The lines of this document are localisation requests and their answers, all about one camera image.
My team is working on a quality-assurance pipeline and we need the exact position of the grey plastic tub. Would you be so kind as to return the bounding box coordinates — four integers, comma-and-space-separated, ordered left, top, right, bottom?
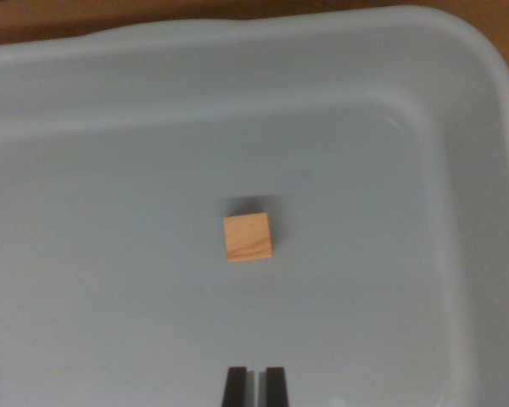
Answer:
0, 5, 509, 407

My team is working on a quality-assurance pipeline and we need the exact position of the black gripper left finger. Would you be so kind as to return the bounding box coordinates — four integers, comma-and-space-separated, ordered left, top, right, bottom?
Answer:
221, 365, 256, 407

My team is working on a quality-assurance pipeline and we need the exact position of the wooden cube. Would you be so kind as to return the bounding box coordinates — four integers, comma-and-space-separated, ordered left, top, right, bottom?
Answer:
222, 211, 275, 264

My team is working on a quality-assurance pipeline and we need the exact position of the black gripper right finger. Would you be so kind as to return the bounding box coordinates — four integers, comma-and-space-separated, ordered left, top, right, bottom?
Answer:
258, 366, 290, 407

